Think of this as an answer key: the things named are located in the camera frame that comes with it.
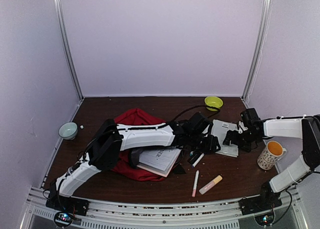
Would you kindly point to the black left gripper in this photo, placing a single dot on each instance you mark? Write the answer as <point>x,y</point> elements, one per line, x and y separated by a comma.
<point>211,146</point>

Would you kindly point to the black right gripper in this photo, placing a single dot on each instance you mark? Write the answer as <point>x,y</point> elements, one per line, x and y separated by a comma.
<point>246,148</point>

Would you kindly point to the white grey barcode book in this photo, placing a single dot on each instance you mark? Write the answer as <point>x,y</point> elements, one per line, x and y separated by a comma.
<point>219,130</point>

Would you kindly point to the black pink highlighter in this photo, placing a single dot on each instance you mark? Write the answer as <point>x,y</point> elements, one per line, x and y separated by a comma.
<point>193,156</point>

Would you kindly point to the purple capped white marker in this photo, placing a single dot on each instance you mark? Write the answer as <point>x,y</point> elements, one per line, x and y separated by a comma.
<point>198,160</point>

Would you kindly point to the white book pink flowers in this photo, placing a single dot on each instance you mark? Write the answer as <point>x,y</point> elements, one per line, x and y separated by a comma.
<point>159,161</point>

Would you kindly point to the red student backpack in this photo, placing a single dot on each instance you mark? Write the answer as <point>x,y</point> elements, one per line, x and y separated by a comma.
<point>140,130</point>

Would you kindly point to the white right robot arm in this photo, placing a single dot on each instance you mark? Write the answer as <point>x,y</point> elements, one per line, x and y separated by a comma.
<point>282,133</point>

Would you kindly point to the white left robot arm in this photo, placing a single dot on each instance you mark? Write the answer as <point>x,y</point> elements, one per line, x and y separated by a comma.
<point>103,151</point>

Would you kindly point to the yellow green plastic bowl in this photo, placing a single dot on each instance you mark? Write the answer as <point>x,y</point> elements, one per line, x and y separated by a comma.
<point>213,103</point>

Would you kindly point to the patterned mug orange inside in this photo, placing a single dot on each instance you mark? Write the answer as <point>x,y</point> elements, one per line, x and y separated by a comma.
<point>272,153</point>

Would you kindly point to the pastel yellow pink highlighter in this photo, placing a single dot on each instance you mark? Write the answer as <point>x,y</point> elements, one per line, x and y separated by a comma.
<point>210,184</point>

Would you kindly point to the pink capped white marker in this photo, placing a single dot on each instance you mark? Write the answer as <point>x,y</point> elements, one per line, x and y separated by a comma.
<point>195,183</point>

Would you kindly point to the pale celadon ceramic bowl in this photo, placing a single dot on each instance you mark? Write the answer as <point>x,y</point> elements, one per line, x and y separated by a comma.
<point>68,131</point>

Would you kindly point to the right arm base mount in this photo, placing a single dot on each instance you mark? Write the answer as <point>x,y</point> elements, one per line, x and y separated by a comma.
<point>266,200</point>

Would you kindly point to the aluminium front rail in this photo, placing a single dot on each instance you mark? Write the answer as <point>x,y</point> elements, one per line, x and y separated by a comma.
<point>221,214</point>

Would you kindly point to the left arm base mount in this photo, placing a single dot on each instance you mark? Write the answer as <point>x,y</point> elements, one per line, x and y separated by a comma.
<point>61,203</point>

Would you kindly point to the right aluminium corner post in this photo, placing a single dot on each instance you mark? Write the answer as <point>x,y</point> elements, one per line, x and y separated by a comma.
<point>257,54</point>

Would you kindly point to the aluminium corner post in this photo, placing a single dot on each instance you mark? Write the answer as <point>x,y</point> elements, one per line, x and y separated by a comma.
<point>257,54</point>
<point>66,47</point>

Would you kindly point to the left aluminium corner post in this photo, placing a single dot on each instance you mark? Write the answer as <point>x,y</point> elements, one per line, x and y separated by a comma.
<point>66,47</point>

